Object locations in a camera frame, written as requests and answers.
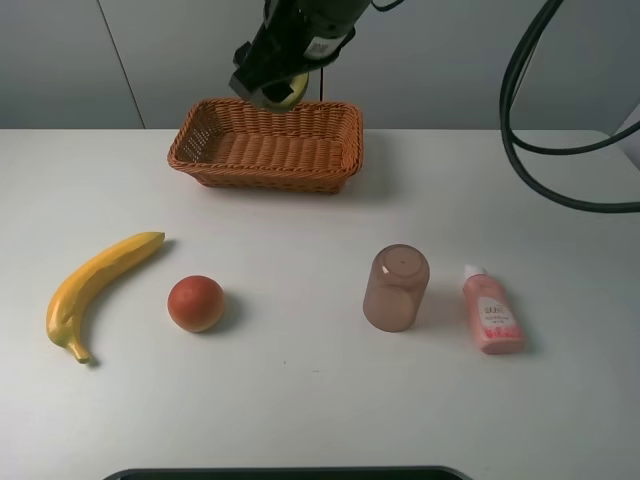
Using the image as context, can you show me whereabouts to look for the brown wicker basket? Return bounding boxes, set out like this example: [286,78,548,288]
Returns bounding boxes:
[167,98,364,194]

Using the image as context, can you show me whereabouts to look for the red orange tomato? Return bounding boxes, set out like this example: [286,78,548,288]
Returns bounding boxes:
[167,275,225,333]

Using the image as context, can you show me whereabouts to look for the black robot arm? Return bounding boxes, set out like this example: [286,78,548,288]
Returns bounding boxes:
[229,0,370,113]

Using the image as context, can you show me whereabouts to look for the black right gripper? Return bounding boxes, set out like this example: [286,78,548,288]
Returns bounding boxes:
[229,0,356,104]

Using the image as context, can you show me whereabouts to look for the pink detergent bottle white cap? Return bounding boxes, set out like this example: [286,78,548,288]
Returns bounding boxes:
[462,265,526,354]

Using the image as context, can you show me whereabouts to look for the yellow banana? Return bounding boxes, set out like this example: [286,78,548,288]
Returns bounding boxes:
[46,232,165,364]

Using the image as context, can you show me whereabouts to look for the green round fruit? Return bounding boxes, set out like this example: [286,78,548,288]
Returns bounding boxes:
[266,73,309,113]

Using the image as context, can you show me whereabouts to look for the translucent brown plastic cup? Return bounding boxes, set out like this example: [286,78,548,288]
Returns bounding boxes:
[363,244,430,332]

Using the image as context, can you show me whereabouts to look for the black cable loop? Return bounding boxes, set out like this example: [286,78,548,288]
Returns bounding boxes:
[499,0,640,213]

